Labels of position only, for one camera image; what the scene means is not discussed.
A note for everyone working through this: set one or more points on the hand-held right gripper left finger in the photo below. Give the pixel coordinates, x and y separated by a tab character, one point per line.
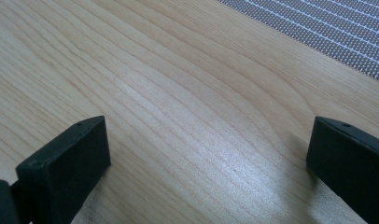
66	168

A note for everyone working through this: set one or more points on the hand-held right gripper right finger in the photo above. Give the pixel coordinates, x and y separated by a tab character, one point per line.
349	161

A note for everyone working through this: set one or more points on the grey striped placemat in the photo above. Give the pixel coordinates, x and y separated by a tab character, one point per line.
334	28

